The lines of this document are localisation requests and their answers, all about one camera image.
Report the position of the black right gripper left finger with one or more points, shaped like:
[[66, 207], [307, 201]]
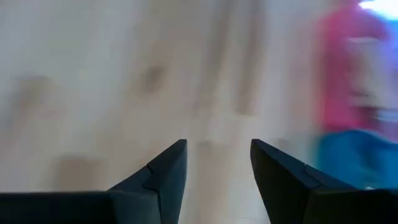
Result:
[[169, 174]]

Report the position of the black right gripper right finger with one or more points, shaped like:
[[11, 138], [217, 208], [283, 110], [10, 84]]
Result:
[[280, 180]]

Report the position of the blue plastic bin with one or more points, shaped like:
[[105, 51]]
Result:
[[348, 158]]

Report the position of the pink plastic bin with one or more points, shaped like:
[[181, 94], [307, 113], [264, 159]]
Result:
[[335, 77]]

